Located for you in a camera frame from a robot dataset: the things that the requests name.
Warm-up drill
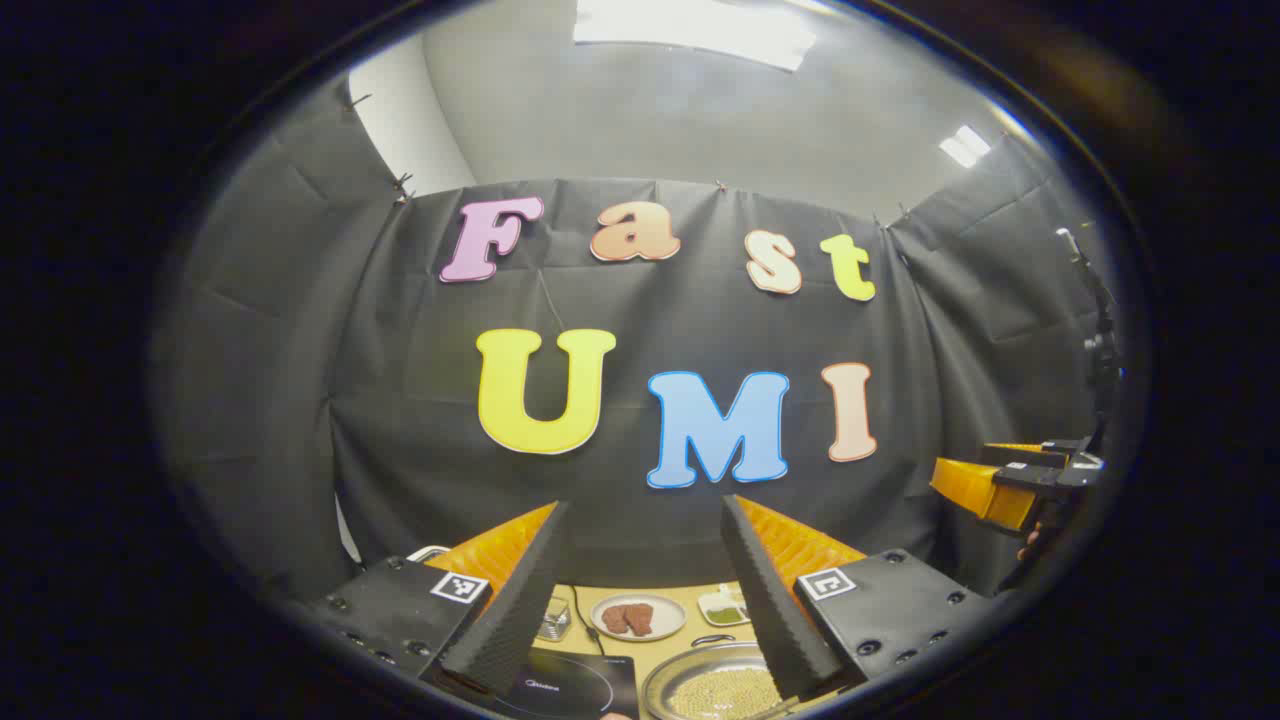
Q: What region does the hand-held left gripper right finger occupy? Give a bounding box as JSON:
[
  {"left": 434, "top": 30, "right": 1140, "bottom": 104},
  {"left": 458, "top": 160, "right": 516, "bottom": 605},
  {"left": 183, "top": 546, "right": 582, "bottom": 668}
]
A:
[{"left": 720, "top": 494, "right": 989, "bottom": 703}]

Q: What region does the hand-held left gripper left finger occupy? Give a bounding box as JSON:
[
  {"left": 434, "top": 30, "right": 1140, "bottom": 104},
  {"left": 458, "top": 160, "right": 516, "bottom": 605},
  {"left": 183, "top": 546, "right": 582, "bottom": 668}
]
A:
[{"left": 308, "top": 500, "right": 573, "bottom": 698}]

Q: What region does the black induction cooktop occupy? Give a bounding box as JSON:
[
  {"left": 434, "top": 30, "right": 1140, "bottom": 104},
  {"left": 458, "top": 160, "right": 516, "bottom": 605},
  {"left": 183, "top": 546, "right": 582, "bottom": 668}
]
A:
[{"left": 495, "top": 647, "right": 641, "bottom": 720}]

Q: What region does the stainless steel pot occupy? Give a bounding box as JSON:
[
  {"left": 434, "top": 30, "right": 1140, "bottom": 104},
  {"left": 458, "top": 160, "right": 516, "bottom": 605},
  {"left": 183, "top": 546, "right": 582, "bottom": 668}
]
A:
[{"left": 640, "top": 633, "right": 801, "bottom": 720}]

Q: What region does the white divided dish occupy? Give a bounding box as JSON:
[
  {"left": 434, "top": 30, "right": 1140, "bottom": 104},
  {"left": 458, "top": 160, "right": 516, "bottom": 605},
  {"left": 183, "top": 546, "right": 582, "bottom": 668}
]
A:
[{"left": 697, "top": 584, "right": 753, "bottom": 629}]

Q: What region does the pile of soybeans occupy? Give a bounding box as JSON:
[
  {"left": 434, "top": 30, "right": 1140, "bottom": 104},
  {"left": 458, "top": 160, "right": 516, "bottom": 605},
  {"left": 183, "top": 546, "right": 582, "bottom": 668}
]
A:
[{"left": 665, "top": 665, "right": 786, "bottom": 720}]

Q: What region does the white round plate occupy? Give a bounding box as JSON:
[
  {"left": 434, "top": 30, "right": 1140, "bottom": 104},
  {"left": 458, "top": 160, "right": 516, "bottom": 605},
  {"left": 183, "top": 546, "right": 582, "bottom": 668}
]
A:
[{"left": 590, "top": 594, "right": 688, "bottom": 643}]

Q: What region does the ceiling light panel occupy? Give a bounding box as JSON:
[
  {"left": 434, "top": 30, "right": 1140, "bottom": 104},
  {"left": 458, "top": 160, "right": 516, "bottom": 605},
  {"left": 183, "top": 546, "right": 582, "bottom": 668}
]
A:
[
  {"left": 938, "top": 125, "right": 992, "bottom": 169},
  {"left": 573, "top": 0, "right": 817, "bottom": 72}
]

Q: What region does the black power cable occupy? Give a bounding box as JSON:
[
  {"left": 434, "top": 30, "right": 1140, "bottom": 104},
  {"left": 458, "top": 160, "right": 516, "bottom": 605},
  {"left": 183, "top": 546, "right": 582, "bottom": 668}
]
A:
[{"left": 572, "top": 585, "right": 607, "bottom": 656}]

